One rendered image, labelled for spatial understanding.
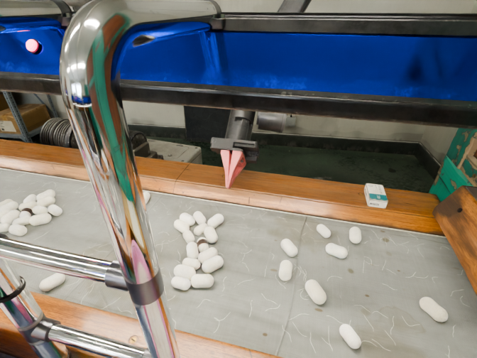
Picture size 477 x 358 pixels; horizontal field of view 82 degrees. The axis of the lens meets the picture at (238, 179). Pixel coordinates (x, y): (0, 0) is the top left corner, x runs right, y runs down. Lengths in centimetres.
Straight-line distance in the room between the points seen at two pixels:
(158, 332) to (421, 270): 45
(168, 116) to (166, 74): 251
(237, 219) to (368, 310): 28
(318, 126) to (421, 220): 200
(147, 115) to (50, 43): 253
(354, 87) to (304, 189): 43
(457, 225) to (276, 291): 31
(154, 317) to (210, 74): 19
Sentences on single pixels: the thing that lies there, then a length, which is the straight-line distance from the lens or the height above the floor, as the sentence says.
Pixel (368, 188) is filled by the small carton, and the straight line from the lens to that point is 65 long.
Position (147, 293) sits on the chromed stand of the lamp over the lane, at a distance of 20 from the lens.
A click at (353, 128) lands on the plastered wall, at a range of 263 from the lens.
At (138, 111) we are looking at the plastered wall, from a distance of 289.
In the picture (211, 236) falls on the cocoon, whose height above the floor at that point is 76.
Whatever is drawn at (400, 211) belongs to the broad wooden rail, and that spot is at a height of 76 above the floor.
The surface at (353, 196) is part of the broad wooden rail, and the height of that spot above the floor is 76.
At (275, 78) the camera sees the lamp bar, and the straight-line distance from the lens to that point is 24.
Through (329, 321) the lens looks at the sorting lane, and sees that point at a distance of 46.
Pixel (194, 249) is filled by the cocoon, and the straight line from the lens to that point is 50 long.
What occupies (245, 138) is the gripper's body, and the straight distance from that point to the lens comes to 60.
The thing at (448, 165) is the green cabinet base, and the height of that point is 83.
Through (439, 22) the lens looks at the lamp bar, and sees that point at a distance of 27.
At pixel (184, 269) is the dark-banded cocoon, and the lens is 47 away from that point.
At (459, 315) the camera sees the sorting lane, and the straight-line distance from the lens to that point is 54.
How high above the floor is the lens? 112
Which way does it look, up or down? 32 degrees down
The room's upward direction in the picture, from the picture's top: straight up
